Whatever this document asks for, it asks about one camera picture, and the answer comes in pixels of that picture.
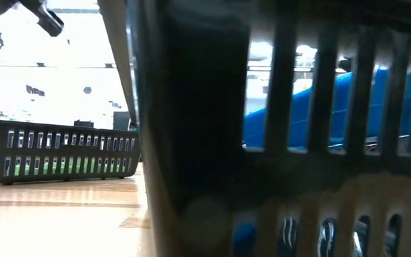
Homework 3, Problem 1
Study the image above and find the black ribbed tower case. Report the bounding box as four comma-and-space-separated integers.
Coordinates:
73, 119, 95, 129

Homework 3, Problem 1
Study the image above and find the black rectangular box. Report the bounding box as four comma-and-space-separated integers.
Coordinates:
113, 111, 132, 131

